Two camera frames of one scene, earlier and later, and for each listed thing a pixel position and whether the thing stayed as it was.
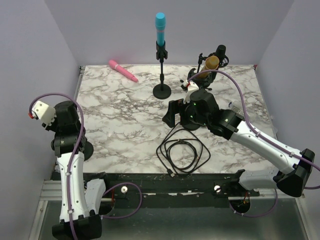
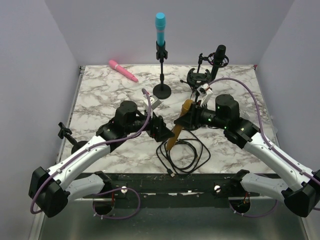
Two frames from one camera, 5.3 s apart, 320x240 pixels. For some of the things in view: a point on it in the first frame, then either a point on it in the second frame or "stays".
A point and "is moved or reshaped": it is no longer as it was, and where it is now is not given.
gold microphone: x=212 y=62 is moved or reshaped
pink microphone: x=113 y=64 stays
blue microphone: x=160 y=23 stays
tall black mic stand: x=161 y=91 stays
